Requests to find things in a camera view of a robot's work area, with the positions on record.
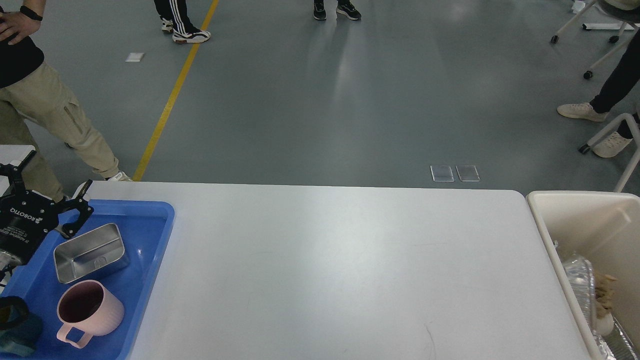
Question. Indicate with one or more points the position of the teal cup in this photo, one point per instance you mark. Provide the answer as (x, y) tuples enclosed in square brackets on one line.
[(20, 328)]

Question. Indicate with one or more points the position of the person in dark trousers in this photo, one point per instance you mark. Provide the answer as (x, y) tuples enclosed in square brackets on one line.
[(623, 78)]

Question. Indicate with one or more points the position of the white chair leg right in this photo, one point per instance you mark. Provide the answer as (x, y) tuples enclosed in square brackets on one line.
[(607, 143)]

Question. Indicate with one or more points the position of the clear floor plate left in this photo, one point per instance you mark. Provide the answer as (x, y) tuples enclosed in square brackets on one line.
[(442, 173)]

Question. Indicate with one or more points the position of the person in striped track pants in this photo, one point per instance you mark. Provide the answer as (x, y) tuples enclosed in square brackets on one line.
[(174, 20)]

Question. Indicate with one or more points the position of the foil tray inside bin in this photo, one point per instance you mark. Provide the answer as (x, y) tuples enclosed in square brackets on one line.
[(617, 345)]

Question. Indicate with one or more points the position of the person in beige trousers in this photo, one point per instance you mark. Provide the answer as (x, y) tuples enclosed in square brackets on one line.
[(32, 90)]

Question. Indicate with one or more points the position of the square stainless steel tray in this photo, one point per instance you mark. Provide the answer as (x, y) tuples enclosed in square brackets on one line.
[(93, 255)]

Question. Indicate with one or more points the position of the brown paper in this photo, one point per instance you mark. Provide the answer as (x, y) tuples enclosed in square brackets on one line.
[(604, 294)]

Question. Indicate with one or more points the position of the aluminium foil tray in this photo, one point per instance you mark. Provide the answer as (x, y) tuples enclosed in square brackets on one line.
[(580, 274)]

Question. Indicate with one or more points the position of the clear floor plate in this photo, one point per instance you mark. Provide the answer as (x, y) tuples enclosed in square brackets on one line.
[(442, 173), (468, 173)]

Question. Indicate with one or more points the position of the blue plastic tray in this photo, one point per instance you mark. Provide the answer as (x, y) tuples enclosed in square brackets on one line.
[(145, 228)]

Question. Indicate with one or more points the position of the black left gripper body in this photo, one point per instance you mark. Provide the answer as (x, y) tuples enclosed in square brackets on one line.
[(26, 219)]

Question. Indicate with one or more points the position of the cream paper cup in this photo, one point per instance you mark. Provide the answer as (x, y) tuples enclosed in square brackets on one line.
[(604, 325)]

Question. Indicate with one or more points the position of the white side table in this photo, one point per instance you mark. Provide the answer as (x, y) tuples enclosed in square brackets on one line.
[(14, 155)]

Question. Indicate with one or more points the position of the person in black sneakers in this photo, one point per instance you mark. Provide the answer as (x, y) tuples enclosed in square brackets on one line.
[(343, 7)]

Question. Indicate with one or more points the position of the beige plastic bin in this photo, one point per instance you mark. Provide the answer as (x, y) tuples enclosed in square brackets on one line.
[(604, 227)]

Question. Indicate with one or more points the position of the clear floor plate right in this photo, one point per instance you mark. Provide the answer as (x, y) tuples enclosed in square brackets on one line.
[(468, 173)]

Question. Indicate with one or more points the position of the pink mug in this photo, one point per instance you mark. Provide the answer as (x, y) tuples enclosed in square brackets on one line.
[(87, 309)]

